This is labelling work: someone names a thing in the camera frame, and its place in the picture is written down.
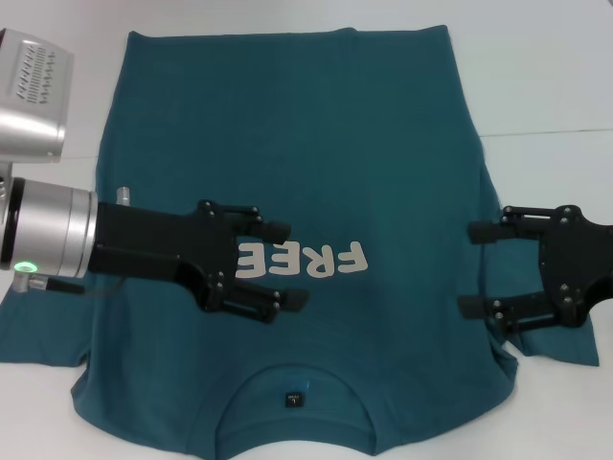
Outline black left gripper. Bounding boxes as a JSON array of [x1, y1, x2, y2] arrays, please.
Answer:
[[89, 199, 310, 325]]

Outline teal FREE print T-shirt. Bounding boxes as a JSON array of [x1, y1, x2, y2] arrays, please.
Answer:
[[0, 27, 602, 460]]

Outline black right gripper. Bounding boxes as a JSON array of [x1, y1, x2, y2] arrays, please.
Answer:
[[457, 204, 613, 337]]

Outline left gripper cable with plugs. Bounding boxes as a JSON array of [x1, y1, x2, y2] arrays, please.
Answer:
[[11, 185, 133, 296]]

